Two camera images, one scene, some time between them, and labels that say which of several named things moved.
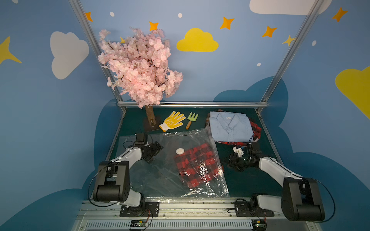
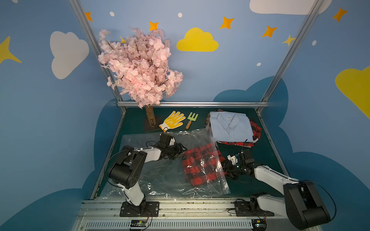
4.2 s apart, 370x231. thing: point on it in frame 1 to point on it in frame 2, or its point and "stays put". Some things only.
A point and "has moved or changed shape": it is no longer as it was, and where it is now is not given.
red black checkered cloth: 257,131 stays put
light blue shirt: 228,126 stays put
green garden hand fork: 191,118 stays put
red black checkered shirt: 198,167 has moved or changed shape
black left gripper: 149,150 to 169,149
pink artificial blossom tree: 138,61 stays put
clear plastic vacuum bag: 190,166 stays put
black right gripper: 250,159 to 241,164
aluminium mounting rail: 186,216 stays put
